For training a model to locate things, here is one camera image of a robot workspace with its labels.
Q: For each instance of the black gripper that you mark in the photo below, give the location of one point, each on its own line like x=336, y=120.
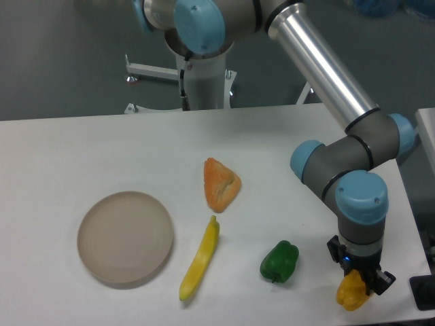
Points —
x=363, y=258

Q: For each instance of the white side table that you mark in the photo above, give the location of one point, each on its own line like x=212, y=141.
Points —
x=417, y=171

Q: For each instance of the blue plastic bag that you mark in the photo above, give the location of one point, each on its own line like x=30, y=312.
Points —
x=422, y=10

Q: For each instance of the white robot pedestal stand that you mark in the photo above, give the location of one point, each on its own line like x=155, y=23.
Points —
x=252, y=72

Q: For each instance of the yellow banana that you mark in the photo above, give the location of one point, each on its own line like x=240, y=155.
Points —
x=201, y=260

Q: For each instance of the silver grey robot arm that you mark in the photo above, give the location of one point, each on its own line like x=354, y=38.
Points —
x=340, y=174

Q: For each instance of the black device at table edge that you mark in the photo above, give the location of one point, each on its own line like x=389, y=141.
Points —
x=423, y=291

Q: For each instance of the green bell pepper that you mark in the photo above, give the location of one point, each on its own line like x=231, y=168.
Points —
x=279, y=264

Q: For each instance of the beige round plate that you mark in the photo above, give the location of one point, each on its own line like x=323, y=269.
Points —
x=125, y=239

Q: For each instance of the orange bread wedge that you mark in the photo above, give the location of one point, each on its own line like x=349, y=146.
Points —
x=221, y=185

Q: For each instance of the yellow bell pepper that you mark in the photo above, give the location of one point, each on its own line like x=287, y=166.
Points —
x=351, y=293

